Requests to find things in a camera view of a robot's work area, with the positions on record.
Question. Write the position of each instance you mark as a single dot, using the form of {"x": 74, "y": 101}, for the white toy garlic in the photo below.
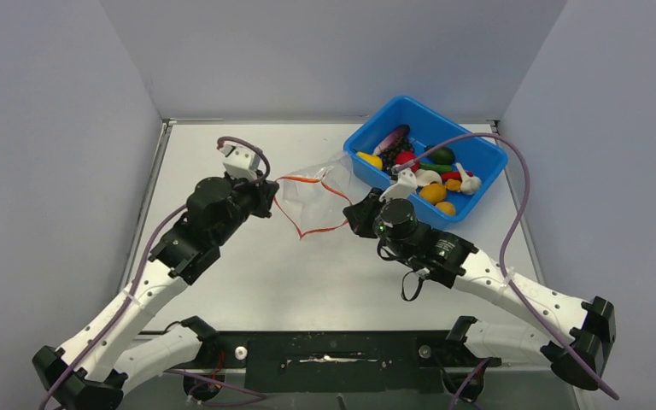
{"x": 469, "y": 184}

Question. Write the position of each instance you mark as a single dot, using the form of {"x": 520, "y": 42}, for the purple toy eggplant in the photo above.
{"x": 391, "y": 139}

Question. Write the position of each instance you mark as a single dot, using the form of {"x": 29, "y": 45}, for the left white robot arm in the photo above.
{"x": 97, "y": 367}

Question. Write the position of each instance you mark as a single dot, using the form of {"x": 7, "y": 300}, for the clear zip top bag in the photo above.
{"x": 313, "y": 198}

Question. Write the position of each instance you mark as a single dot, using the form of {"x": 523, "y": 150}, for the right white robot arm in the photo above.
{"x": 572, "y": 336}

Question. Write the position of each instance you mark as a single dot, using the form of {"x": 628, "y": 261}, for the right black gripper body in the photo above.
{"x": 365, "y": 225}

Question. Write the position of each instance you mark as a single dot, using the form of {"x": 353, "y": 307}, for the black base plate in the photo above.
{"x": 332, "y": 361}

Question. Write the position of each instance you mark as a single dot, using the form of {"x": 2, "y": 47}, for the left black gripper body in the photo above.
{"x": 248, "y": 198}

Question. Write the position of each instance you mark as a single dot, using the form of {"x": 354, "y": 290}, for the green toy avocado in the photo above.
{"x": 442, "y": 156}

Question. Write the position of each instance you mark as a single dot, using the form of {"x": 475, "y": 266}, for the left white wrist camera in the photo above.
{"x": 240, "y": 162}

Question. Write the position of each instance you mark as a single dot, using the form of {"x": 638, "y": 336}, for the green toy cucumber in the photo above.
{"x": 438, "y": 168}

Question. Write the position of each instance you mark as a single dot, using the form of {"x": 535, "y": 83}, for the red toy apple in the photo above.
{"x": 405, "y": 157}

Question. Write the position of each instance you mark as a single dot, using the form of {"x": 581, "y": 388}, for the yellow toy pepper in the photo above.
{"x": 373, "y": 160}

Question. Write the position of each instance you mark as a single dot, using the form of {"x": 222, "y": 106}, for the orange fried toy piece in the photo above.
{"x": 453, "y": 185}

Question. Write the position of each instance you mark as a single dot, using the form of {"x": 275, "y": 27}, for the small orange toy fruit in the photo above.
{"x": 447, "y": 208}

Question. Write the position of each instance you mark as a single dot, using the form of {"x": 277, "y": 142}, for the dark toy grapes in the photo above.
{"x": 390, "y": 155}

